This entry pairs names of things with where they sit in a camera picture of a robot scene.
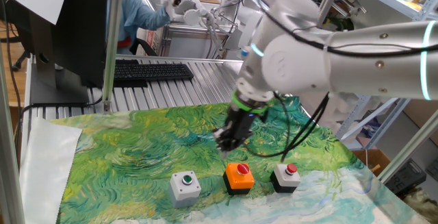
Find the green blue painting print cloth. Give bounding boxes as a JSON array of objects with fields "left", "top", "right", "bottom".
[{"left": 51, "top": 97, "right": 428, "bottom": 224}]

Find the person in blue shirt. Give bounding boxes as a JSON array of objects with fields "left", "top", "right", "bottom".
[{"left": 107, "top": 0, "right": 171, "bottom": 55}]

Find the grey box green push button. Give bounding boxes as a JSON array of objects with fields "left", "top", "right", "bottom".
[{"left": 168, "top": 170, "right": 202, "bottom": 209}]

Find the brown cardboard box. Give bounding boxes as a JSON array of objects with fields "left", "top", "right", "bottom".
[{"left": 351, "top": 148, "right": 391, "bottom": 177}]

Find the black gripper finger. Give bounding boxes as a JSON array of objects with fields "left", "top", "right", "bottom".
[
  {"left": 211, "top": 127, "right": 231, "bottom": 160},
  {"left": 225, "top": 134, "right": 254, "bottom": 160}
]

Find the black keyboard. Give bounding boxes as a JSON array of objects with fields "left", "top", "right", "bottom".
[{"left": 114, "top": 58, "right": 194, "bottom": 88}]

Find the black red office chair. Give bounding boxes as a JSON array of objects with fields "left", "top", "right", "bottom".
[{"left": 117, "top": 34, "right": 158, "bottom": 57}]

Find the white black box red button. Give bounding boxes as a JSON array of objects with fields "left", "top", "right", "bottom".
[{"left": 269, "top": 162, "right": 302, "bottom": 194}]

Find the black computer monitor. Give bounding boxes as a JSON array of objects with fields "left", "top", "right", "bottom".
[{"left": 1, "top": 0, "right": 110, "bottom": 105}]

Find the beige fuzzy cloth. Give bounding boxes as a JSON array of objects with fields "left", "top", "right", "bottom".
[{"left": 403, "top": 186, "right": 438, "bottom": 224}]

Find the green wrist flange ring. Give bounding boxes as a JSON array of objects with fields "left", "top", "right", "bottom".
[{"left": 231, "top": 90, "right": 270, "bottom": 114}]

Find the orange box red mushroom button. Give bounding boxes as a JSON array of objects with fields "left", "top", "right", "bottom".
[{"left": 222, "top": 162, "right": 256, "bottom": 196}]

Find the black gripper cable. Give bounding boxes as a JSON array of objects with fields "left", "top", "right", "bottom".
[{"left": 244, "top": 10, "right": 438, "bottom": 163}]

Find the black monitor cable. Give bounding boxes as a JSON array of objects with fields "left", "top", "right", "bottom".
[{"left": 15, "top": 95, "right": 103, "bottom": 156}]

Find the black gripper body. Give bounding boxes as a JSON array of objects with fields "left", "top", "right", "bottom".
[{"left": 224, "top": 106, "right": 268, "bottom": 147}]

